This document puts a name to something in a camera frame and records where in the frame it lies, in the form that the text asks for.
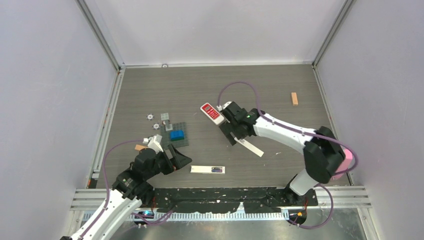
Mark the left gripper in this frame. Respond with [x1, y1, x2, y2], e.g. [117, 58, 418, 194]
[144, 143, 191, 180]

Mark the white remote control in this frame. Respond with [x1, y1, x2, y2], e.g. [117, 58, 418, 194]
[200, 102, 225, 126]

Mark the white black remote cover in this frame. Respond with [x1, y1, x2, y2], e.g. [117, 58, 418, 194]
[190, 165, 226, 175]

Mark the blue purple battery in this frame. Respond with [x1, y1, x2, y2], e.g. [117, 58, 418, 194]
[211, 167, 225, 173]

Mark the remote battery cover strip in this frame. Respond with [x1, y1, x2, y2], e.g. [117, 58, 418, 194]
[233, 136, 264, 158]

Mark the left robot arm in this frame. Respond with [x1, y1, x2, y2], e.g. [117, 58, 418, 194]
[62, 144, 192, 240]

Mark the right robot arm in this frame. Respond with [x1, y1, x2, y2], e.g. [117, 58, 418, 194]
[218, 101, 347, 205]

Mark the grey lego baseplate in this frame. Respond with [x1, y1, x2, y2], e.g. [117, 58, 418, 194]
[160, 122, 189, 149]

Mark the blue lego brick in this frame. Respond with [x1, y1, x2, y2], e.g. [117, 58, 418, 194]
[169, 130, 185, 142]

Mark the small gear middle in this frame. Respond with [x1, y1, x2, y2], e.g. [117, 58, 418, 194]
[152, 123, 161, 130]

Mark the small gear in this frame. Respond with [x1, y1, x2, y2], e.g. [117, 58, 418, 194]
[152, 123, 161, 130]
[146, 113, 155, 121]

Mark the wooden block left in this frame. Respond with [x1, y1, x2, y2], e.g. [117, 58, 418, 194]
[134, 144, 148, 151]

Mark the wooden block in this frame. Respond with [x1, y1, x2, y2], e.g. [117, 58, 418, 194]
[290, 92, 299, 106]
[134, 144, 148, 151]

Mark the clear lego plate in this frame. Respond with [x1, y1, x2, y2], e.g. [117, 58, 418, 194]
[160, 113, 170, 121]

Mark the small gear upper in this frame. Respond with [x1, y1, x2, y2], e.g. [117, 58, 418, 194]
[146, 113, 155, 121]

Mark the wooden block right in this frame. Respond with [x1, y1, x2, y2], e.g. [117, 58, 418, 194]
[290, 92, 299, 106]

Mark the pink tape dispenser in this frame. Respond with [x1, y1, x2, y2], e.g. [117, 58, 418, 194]
[330, 148, 354, 181]

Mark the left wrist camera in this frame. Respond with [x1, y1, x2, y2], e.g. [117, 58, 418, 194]
[143, 134, 164, 153]

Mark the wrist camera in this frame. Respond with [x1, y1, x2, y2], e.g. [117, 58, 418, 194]
[216, 101, 232, 112]
[143, 134, 164, 153]

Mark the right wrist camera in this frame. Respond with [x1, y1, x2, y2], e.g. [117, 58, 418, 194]
[216, 101, 232, 112]

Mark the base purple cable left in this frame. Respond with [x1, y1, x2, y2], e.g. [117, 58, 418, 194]
[129, 208, 176, 227]

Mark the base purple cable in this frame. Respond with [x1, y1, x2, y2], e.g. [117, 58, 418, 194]
[129, 208, 176, 227]
[287, 184, 334, 230]

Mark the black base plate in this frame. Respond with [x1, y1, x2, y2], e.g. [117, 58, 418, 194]
[142, 187, 319, 214]

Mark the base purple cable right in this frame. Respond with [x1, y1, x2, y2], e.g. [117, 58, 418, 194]
[287, 184, 334, 230]

